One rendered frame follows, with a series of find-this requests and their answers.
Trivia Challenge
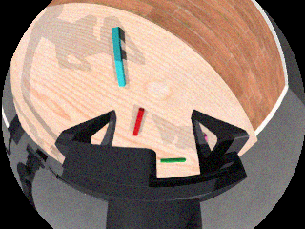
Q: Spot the red rod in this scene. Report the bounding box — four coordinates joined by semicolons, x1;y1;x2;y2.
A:
133;107;145;136

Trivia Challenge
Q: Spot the turquoise rod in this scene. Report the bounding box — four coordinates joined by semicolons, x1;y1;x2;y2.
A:
112;27;126;87

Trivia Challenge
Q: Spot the green rod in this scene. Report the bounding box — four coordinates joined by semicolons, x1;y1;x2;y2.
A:
160;157;186;163

